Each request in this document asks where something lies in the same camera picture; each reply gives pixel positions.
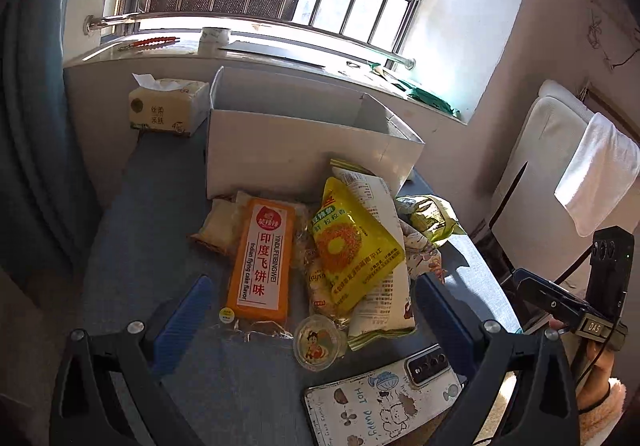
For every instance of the long white green snack bag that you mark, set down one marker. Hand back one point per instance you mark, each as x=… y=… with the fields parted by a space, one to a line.
x=385 y=311

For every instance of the person's right forearm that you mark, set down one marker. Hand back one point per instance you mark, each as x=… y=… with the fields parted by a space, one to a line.
x=607 y=413

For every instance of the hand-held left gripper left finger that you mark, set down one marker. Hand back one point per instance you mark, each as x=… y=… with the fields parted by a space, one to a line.
x=185 y=321

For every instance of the white cardboard box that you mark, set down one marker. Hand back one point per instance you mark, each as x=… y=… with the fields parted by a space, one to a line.
x=280 y=155

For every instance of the orange cake packet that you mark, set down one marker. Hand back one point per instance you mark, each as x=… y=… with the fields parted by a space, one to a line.
x=260 y=266

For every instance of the small pale bread packet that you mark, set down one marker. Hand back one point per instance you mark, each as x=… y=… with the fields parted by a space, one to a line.
x=217 y=226

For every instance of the steel window rail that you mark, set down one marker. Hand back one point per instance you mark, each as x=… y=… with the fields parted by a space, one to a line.
x=200 y=18

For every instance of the yellow snack bag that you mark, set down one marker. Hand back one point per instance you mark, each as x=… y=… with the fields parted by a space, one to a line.
x=345 y=246

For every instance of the jelly cup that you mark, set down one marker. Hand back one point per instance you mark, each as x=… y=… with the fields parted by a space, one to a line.
x=320 y=343

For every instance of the cream paper strip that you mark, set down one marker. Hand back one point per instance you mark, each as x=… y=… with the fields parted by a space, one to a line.
x=384 y=73

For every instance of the white chair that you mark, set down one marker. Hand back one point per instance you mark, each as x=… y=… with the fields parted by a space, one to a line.
x=540 y=165

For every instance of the tissue pack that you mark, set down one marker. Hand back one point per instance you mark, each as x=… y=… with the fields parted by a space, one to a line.
x=165 y=110

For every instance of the white towel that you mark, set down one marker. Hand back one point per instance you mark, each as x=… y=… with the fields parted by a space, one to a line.
x=600 y=175

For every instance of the phone in cartoon case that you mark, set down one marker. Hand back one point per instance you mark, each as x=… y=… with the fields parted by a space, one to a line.
x=360 y=406

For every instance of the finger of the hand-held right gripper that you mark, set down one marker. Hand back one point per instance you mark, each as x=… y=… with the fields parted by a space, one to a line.
x=545 y=293

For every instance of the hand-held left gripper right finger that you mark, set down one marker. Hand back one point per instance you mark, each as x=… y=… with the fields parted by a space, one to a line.
x=445 y=321

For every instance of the cartoon printed snack packet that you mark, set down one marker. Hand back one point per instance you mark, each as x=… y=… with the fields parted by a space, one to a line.
x=420 y=256

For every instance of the green packet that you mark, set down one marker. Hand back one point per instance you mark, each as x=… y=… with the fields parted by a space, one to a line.
x=430 y=98

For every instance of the person's right hand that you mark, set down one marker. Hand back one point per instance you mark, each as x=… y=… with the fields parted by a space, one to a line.
x=597 y=371

